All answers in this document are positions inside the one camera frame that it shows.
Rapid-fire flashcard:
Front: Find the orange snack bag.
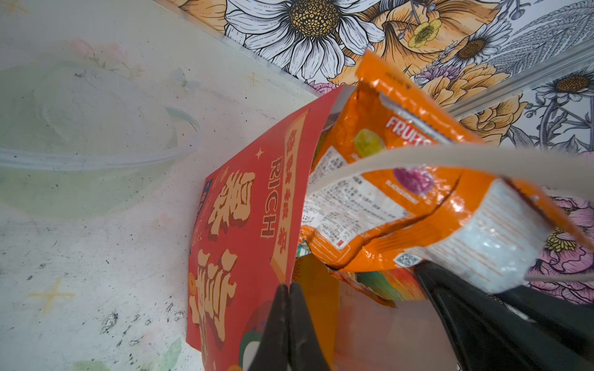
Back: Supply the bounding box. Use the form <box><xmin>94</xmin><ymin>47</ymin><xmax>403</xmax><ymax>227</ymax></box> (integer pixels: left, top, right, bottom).
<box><xmin>302</xmin><ymin>53</ymin><xmax>593</xmax><ymax>294</ymax></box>

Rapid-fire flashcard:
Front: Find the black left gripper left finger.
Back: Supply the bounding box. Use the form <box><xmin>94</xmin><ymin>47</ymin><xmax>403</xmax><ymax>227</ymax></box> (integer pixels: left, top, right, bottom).
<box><xmin>248</xmin><ymin>284</ymin><xmax>290</xmax><ymax>371</ymax></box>

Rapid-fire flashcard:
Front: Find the clear plastic bowl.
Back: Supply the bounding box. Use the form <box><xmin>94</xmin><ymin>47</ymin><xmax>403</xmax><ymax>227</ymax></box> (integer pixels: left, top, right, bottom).
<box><xmin>1</xmin><ymin>60</ymin><xmax>200</xmax><ymax>218</ymax></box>

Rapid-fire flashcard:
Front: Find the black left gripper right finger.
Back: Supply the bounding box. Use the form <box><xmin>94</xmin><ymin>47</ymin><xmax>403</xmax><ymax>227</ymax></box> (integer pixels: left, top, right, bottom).
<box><xmin>289</xmin><ymin>283</ymin><xmax>330</xmax><ymax>371</ymax></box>

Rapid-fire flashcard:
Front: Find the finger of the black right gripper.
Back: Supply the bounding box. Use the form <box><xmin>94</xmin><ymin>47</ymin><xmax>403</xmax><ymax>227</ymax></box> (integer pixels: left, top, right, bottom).
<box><xmin>415</xmin><ymin>262</ymin><xmax>593</xmax><ymax>370</ymax></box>
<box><xmin>495</xmin><ymin>286</ymin><xmax>593</xmax><ymax>350</ymax></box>

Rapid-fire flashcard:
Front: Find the red white paper bag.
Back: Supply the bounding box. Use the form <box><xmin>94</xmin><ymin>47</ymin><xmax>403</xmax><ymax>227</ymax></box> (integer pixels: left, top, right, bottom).
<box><xmin>186</xmin><ymin>83</ymin><xmax>594</xmax><ymax>371</ymax></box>

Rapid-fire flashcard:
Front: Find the colourful candy snack bag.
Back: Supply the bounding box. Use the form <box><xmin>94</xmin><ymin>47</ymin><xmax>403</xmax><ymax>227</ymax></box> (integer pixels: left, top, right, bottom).
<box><xmin>332</xmin><ymin>268</ymin><xmax>428</xmax><ymax>308</ymax></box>

